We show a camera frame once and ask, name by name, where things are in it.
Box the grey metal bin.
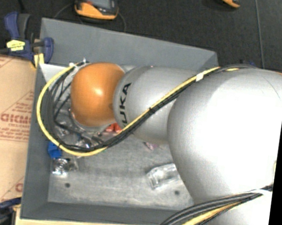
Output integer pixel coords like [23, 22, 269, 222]
[13, 17, 223, 225]

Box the red-orange rounded thing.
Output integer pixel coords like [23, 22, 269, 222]
[105, 122, 124, 135]

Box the clear round glass thing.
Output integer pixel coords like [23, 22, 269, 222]
[51, 156, 80, 180]

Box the small blue block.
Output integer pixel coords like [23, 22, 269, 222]
[45, 141, 64, 161]

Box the clear glass block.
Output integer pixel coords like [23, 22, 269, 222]
[144, 159, 185, 194]

